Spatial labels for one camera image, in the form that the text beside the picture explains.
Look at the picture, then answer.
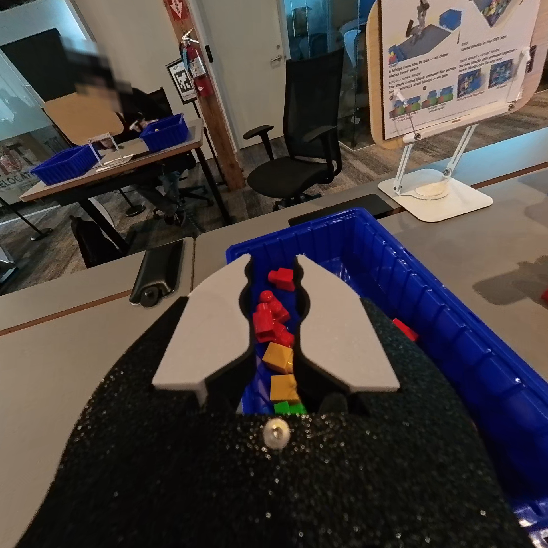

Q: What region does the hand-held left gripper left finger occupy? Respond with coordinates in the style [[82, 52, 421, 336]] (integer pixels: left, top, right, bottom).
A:
[[151, 254, 258, 406]]

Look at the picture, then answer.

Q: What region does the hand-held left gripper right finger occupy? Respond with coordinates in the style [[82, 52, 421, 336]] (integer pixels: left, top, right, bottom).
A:
[[295, 254, 402, 406]]

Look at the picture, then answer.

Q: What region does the blue plastic bin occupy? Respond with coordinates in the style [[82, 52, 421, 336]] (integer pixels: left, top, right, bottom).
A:
[[30, 145, 103, 186], [139, 113, 189, 152], [225, 208, 548, 548]]

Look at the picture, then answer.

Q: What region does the black desk hatch with knob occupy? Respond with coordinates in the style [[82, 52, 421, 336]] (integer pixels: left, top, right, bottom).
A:
[[129, 239, 185, 308]]

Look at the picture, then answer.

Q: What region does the flat black desk cover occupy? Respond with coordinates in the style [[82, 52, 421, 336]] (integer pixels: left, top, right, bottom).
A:
[[288, 194, 394, 227]]

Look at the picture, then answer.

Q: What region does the black stanchion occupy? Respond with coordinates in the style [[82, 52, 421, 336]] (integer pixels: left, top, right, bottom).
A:
[[116, 188, 146, 217]]

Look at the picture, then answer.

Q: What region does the black backpack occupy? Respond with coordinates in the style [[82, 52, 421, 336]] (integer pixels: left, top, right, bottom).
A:
[[70, 215, 129, 268]]

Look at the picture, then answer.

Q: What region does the black mesh office chair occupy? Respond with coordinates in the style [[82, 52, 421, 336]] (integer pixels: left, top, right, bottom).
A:
[[243, 47, 345, 210]]

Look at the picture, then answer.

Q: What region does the white poster stand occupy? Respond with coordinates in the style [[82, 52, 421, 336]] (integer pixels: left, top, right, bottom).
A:
[[378, 124, 494, 223]]

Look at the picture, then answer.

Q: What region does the brown edged office desk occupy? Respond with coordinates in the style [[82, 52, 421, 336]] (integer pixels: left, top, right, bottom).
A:
[[20, 118, 234, 240]]

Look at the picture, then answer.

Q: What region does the wooden pillar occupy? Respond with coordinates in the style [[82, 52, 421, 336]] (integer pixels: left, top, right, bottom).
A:
[[164, 0, 247, 192]]

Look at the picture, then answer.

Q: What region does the clear acrylic stand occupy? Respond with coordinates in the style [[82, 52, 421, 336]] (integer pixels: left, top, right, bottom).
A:
[[88, 133, 133, 172]]

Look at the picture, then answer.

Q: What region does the instruction poster on white stand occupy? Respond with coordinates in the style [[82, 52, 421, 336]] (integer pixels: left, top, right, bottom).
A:
[[367, 0, 543, 148]]

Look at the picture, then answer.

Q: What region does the tan cardboard panel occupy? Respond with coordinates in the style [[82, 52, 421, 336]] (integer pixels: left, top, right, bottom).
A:
[[44, 92, 125, 146]]

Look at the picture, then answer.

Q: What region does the black white marker sign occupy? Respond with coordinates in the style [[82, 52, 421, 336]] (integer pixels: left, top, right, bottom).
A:
[[166, 58, 198, 104]]

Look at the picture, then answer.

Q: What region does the red fire extinguisher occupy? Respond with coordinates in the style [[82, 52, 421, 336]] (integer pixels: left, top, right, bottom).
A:
[[180, 29, 211, 99]]

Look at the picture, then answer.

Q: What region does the white door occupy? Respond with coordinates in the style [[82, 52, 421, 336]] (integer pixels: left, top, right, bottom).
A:
[[195, 0, 288, 148]]

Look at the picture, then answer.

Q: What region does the printed instruction poster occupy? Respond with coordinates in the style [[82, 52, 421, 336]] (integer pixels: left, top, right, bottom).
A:
[[380, 0, 541, 141]]

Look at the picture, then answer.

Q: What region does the black wall panel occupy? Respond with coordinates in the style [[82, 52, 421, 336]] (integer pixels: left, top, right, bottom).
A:
[[0, 28, 80, 103]]

